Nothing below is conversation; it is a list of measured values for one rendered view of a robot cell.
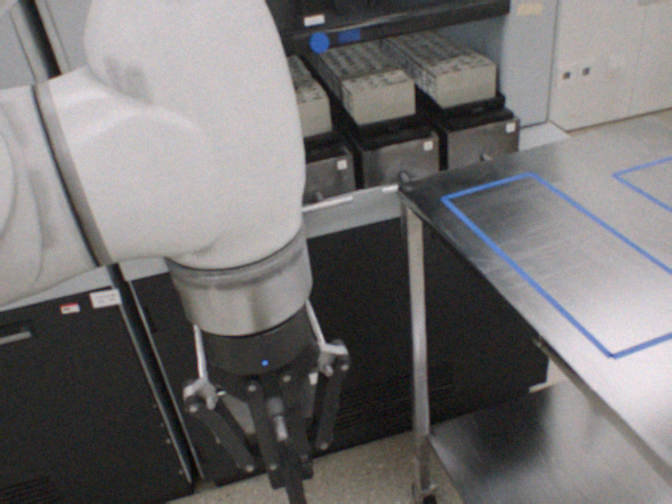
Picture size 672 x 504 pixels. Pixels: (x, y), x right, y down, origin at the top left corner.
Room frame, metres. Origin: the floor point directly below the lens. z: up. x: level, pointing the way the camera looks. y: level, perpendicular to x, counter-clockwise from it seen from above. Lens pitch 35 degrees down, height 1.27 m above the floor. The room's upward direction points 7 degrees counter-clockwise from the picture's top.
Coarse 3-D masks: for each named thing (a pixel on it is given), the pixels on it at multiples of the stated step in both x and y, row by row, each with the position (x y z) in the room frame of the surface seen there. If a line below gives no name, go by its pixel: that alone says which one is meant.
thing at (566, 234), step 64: (640, 128) 0.87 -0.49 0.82; (448, 192) 0.75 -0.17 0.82; (512, 192) 0.73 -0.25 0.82; (576, 192) 0.71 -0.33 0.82; (640, 192) 0.69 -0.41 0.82; (512, 256) 0.59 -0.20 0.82; (576, 256) 0.57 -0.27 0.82; (640, 256) 0.56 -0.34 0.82; (576, 320) 0.47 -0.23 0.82; (640, 320) 0.45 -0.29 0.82; (576, 384) 0.40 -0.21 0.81; (640, 384) 0.37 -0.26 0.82; (448, 448) 0.74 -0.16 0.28; (512, 448) 0.72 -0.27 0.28; (576, 448) 0.70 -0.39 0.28; (640, 448) 0.32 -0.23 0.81
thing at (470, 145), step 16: (416, 96) 1.14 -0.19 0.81; (432, 112) 1.06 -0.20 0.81; (480, 112) 1.01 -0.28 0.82; (496, 112) 1.01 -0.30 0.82; (512, 112) 1.00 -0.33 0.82; (448, 128) 0.99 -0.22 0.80; (464, 128) 0.98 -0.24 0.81; (480, 128) 0.98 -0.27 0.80; (496, 128) 0.98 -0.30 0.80; (512, 128) 0.99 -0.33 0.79; (448, 144) 0.97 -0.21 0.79; (464, 144) 0.97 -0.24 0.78; (480, 144) 0.98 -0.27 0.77; (496, 144) 0.98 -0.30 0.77; (512, 144) 0.99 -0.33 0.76; (448, 160) 0.97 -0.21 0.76; (464, 160) 0.97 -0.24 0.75; (480, 160) 0.98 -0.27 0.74
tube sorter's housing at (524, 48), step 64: (64, 0) 0.95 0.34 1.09; (512, 0) 1.09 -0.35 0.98; (64, 64) 0.95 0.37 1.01; (512, 64) 1.09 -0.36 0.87; (320, 256) 0.92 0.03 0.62; (384, 256) 0.94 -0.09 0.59; (448, 256) 0.97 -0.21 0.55; (320, 320) 0.92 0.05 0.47; (384, 320) 0.94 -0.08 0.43; (448, 320) 0.97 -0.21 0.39; (512, 320) 1.00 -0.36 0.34; (384, 384) 0.94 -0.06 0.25; (448, 384) 0.97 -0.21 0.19; (512, 384) 1.00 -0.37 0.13; (192, 448) 0.87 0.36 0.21
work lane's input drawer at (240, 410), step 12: (312, 312) 0.55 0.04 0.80; (312, 324) 0.53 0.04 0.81; (204, 348) 0.52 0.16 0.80; (204, 360) 0.50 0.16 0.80; (204, 372) 0.48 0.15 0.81; (312, 372) 0.46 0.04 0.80; (312, 384) 0.46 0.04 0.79; (228, 396) 0.44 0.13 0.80; (300, 396) 0.46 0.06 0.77; (312, 396) 0.46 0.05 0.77; (228, 408) 0.44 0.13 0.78; (240, 408) 0.44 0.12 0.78; (276, 408) 0.45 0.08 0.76; (240, 420) 0.44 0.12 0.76; (252, 420) 0.45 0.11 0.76; (276, 420) 0.44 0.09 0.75; (252, 432) 0.45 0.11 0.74; (276, 432) 0.43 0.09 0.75
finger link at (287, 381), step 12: (288, 372) 0.32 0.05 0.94; (288, 384) 0.32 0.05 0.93; (288, 396) 0.32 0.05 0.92; (288, 408) 0.32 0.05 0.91; (300, 408) 0.33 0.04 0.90; (288, 420) 0.33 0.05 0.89; (300, 420) 0.33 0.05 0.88; (300, 432) 0.33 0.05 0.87; (300, 444) 0.33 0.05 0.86; (300, 456) 0.33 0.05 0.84
